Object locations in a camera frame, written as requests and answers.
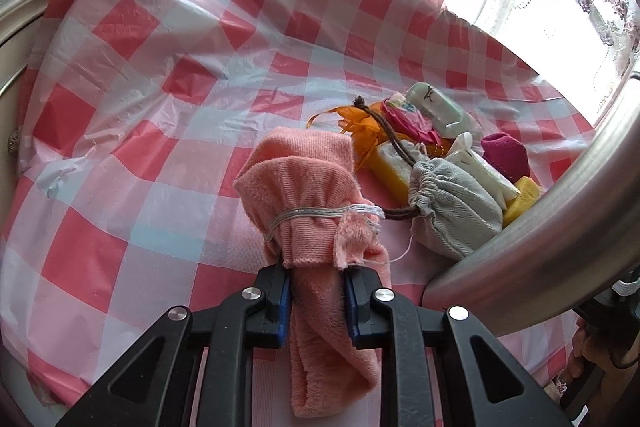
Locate grey drawstring pouch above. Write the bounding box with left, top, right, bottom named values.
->
left=352, top=94, right=505, bottom=262

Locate person's right hand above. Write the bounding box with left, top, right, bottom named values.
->
left=564, top=316, right=613, bottom=388

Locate yellow sponge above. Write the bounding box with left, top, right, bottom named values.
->
left=502, top=176, right=543, bottom=229

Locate white soft packet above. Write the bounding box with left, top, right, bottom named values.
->
left=444, top=132, right=522, bottom=204

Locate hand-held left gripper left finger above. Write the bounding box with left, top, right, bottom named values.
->
left=55, top=263, right=293, bottom=427

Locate magenta knitted sock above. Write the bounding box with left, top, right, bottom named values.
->
left=481, top=133, right=532, bottom=184

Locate pink patterned pouch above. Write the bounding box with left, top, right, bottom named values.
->
left=381, top=93, right=443, bottom=148

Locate orange organza bag with sponge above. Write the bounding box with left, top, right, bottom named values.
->
left=306, top=104, right=416, bottom=205

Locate salmon pink towel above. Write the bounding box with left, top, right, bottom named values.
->
left=234, top=127, right=392, bottom=419

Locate red white checked tablecloth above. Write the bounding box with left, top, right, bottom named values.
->
left=0, top=0, right=598, bottom=408

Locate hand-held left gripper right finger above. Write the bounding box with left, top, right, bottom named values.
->
left=342, top=267, right=576, bottom=427

